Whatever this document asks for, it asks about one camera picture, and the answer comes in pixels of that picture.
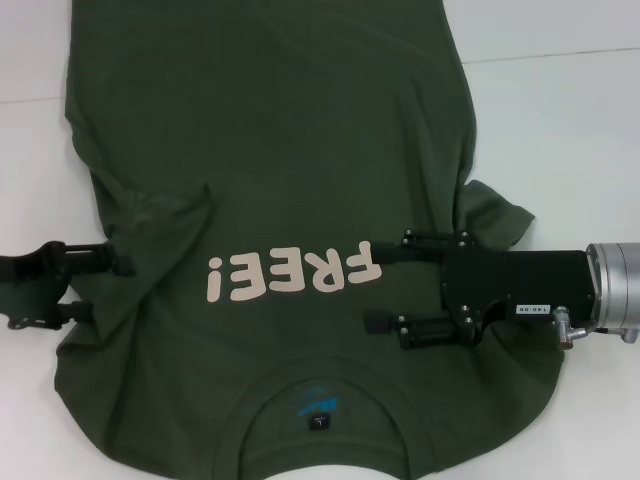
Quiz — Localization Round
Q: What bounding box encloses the right gripper cable with plug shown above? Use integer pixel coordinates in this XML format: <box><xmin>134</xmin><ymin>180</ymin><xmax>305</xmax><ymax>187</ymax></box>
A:
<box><xmin>552</xmin><ymin>308</ymin><xmax>596</xmax><ymax>351</ymax></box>

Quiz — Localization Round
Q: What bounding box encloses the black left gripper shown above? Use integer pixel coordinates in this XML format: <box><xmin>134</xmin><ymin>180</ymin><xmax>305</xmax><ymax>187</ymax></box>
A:
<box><xmin>0</xmin><ymin>241</ymin><xmax>136</xmax><ymax>331</ymax></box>

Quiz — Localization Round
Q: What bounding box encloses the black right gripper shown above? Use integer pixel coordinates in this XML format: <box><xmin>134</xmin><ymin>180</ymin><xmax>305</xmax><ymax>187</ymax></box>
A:
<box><xmin>364</xmin><ymin>228</ymin><xmax>600</xmax><ymax>352</ymax></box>

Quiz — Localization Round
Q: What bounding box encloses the dark green FREE T-shirt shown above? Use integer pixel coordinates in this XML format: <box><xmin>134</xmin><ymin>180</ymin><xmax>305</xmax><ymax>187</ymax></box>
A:
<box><xmin>0</xmin><ymin>0</ymin><xmax>566</xmax><ymax>480</ymax></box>

